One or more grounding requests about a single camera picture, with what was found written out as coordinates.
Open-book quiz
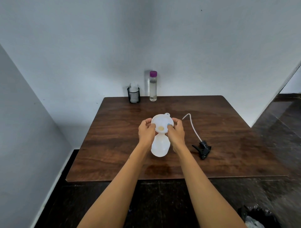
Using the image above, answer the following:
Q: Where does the white spray bottle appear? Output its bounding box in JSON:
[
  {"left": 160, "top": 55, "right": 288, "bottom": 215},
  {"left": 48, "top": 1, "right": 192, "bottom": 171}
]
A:
[{"left": 150, "top": 132, "right": 172, "bottom": 158}]

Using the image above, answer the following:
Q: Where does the white plastic funnel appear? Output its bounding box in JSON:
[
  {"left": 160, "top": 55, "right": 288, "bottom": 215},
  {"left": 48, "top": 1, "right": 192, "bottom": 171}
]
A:
[{"left": 150, "top": 112, "right": 175, "bottom": 135}]

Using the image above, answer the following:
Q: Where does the person's right hand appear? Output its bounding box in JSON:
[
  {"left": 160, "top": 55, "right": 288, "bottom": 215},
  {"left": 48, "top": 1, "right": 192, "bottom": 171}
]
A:
[{"left": 166, "top": 117, "right": 187, "bottom": 152}]

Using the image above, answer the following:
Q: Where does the black mesh holder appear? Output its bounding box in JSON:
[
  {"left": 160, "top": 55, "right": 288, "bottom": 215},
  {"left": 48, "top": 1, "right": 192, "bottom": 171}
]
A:
[{"left": 127, "top": 86, "right": 141, "bottom": 104}]

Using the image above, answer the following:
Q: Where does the dark wooden table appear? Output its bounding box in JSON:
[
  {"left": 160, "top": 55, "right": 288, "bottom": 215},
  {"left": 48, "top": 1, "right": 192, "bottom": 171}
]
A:
[{"left": 66, "top": 95, "right": 289, "bottom": 183}]

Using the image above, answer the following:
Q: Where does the black spray trigger with tube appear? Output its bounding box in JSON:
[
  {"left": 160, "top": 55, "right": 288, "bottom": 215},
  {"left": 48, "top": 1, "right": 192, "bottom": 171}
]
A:
[{"left": 182, "top": 113, "right": 212, "bottom": 160}]

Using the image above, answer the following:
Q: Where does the person's left hand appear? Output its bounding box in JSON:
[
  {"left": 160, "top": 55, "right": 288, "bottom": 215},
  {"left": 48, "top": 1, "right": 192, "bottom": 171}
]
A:
[{"left": 138, "top": 117, "right": 156, "bottom": 151}]

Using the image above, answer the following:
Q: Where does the person's right forearm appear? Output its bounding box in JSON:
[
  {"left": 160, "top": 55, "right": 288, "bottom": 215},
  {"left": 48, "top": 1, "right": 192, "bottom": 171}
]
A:
[{"left": 174, "top": 145, "right": 248, "bottom": 228}]

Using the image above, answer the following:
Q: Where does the person's left forearm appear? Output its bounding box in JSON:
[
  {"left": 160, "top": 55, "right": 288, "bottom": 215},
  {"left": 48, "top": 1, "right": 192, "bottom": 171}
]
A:
[{"left": 77, "top": 145, "right": 154, "bottom": 228}]

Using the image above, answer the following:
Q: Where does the clear water bottle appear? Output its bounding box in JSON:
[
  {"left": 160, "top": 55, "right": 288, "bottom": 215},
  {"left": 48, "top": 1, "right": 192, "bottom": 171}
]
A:
[{"left": 149, "top": 76, "right": 158, "bottom": 102}]

